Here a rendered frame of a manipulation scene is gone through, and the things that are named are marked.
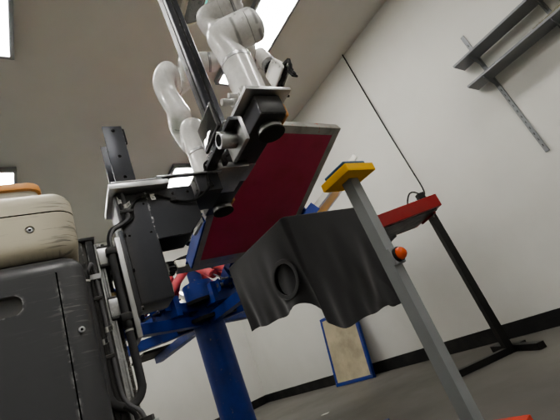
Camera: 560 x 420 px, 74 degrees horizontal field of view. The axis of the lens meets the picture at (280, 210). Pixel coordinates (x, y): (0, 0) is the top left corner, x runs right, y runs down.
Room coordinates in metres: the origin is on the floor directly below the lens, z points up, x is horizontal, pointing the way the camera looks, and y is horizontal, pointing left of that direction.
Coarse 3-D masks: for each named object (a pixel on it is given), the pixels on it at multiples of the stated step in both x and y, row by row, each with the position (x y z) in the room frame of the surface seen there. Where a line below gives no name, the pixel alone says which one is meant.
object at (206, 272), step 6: (198, 270) 2.17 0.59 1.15; (204, 270) 2.13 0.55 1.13; (210, 270) 2.09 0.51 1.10; (216, 270) 2.57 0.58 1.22; (180, 276) 2.19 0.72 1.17; (204, 276) 2.62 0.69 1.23; (210, 276) 2.09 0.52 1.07; (216, 276) 2.12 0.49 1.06; (174, 282) 2.13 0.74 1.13; (180, 282) 2.17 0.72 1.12; (174, 288) 2.10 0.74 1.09
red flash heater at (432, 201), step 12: (408, 204) 2.49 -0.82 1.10; (420, 204) 2.50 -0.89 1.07; (432, 204) 2.51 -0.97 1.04; (384, 216) 2.45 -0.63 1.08; (396, 216) 2.46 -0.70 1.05; (408, 216) 2.48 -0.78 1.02; (420, 216) 2.59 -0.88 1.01; (384, 228) 2.50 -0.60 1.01; (396, 228) 2.67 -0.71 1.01; (408, 228) 2.87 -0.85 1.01
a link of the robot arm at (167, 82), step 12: (156, 72) 1.16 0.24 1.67; (168, 72) 1.17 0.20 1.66; (156, 84) 1.17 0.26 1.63; (168, 84) 1.18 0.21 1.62; (180, 84) 1.26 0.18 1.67; (168, 96) 1.18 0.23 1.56; (180, 96) 1.21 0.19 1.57; (168, 108) 1.19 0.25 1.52; (180, 108) 1.19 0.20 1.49; (168, 120) 1.23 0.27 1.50; (180, 120) 1.22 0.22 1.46; (180, 144) 1.30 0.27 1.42
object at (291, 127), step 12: (288, 132) 1.40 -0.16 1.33; (300, 132) 1.44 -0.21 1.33; (312, 132) 1.48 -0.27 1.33; (324, 132) 1.53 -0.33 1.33; (336, 132) 1.57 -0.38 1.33; (324, 156) 1.66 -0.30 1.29; (312, 180) 1.76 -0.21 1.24; (204, 216) 1.53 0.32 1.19; (204, 228) 1.58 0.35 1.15; (204, 240) 1.64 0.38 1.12; (240, 252) 1.90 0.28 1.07
